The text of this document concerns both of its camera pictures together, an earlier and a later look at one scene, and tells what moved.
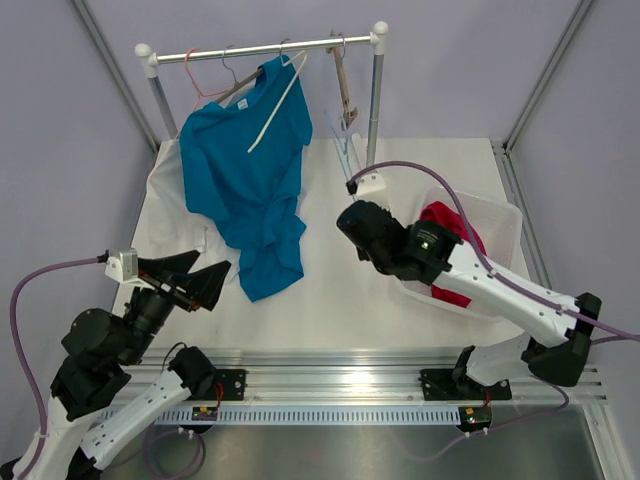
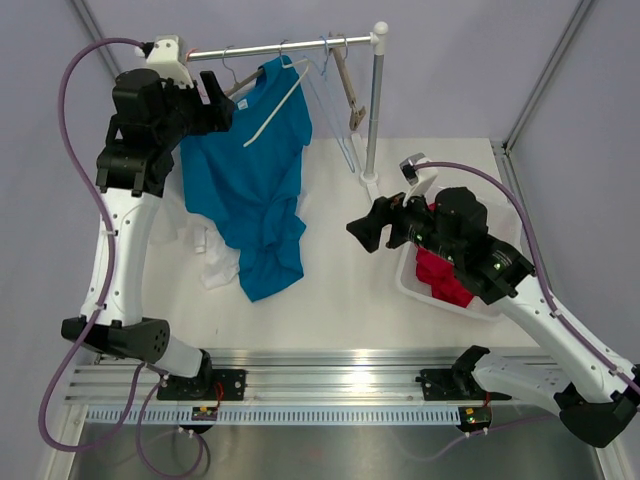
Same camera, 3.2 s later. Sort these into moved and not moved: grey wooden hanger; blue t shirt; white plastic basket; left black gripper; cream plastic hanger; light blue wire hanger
Moved: cream plastic hanger; light blue wire hanger; left black gripper
Not moved: grey wooden hanger; blue t shirt; white plastic basket
